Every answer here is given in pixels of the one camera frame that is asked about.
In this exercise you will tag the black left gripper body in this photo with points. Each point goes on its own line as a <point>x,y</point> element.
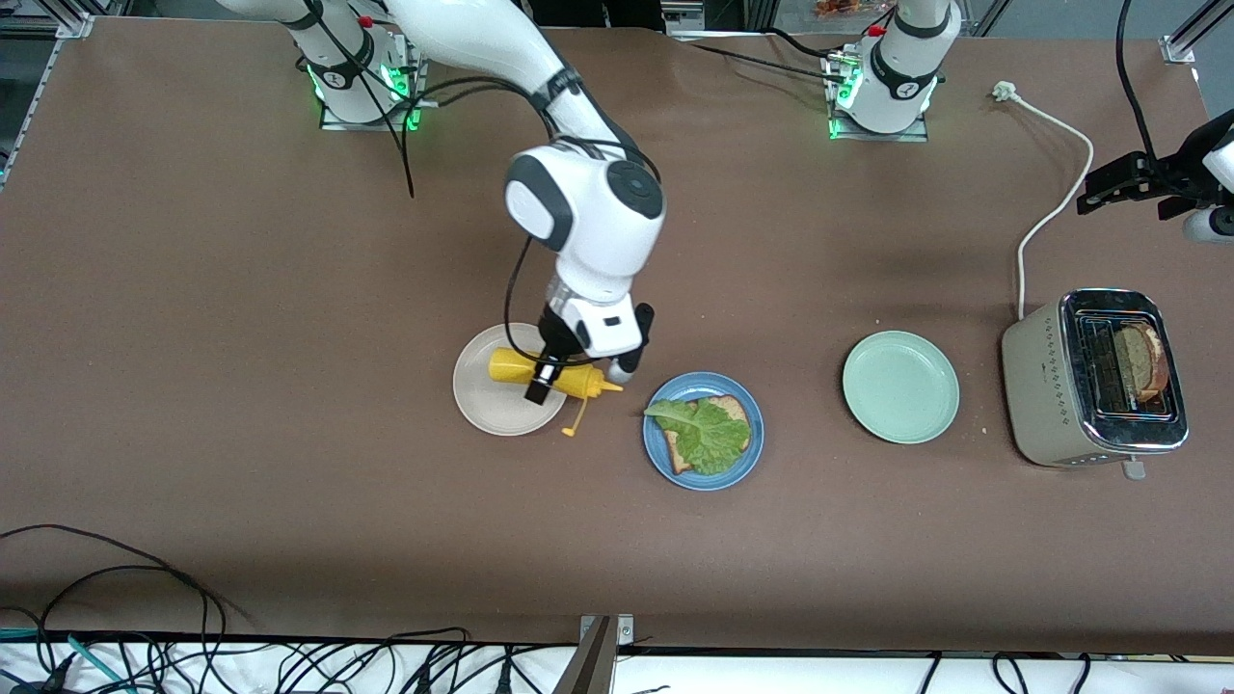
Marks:
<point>1160,176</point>

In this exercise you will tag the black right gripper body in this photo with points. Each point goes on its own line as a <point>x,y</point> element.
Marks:
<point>556,337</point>

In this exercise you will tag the yellow squeeze bottle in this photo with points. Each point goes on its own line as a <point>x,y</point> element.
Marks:
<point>506,366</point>

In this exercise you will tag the brown bread slice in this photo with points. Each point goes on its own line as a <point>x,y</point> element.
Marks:
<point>1145,361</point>
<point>730,407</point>

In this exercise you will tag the green lettuce leaf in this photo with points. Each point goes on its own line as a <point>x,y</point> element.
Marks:
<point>713,439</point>

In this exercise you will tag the blue plate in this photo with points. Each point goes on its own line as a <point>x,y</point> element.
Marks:
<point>747,463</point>

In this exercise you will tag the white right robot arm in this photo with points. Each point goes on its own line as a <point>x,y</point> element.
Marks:
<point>588,222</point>

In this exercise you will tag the white plate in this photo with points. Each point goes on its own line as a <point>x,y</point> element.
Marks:
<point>482,405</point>

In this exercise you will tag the green plate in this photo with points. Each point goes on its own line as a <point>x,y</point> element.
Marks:
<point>900,387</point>

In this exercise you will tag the beige chrome toaster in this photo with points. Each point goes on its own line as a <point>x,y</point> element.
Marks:
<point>1041,386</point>

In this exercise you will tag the orange snack packet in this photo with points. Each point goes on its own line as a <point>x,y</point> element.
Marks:
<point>846,8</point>

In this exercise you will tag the aluminium frame extrusion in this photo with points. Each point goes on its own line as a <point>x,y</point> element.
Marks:
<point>1191,34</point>
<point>72,17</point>

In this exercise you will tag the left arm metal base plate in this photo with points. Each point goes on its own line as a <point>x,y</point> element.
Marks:
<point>921,133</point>

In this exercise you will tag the silver metal table bracket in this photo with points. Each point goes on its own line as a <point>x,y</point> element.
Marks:
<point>605,631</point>

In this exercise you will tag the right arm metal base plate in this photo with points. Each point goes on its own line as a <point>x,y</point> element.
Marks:
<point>421,116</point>

